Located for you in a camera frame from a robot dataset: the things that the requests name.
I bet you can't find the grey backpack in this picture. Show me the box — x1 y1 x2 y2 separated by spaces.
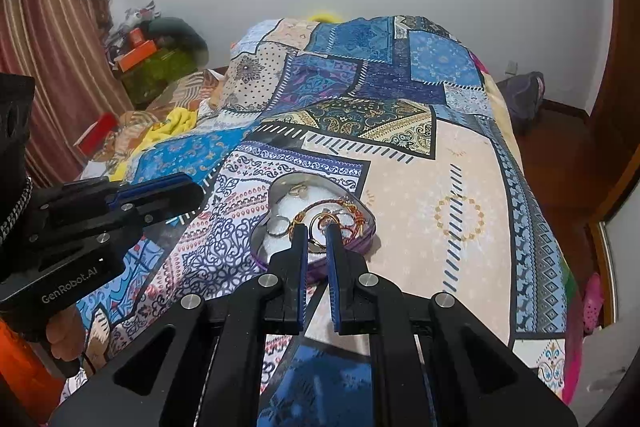
497 72 546 134

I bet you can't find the red box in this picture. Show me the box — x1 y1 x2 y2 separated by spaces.
74 113 118 157

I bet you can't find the red gold braided bracelet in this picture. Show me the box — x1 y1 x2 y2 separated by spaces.
290 196 369 241

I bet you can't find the pink slipper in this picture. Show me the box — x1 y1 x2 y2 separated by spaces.
582 273 604 335

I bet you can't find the yellow cloth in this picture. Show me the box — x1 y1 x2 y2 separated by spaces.
107 107 198 181

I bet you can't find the silver ring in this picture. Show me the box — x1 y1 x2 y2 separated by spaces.
264 213 294 239

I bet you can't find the purple heart-shaped tin box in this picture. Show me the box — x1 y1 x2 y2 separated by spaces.
250 172 376 284

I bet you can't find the patterned brown orange cloth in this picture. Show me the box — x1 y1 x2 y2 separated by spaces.
92 69 224 168

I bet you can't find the orange box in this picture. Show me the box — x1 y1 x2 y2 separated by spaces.
115 40 157 72

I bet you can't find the striped brown curtain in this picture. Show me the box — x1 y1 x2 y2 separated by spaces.
1 0 132 187

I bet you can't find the left hand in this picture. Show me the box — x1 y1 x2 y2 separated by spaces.
46 306 86 362

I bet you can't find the wooden wardrobe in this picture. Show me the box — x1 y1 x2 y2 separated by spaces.
518 0 639 326

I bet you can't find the blue patchwork bedspread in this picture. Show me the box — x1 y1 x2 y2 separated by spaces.
65 15 568 395

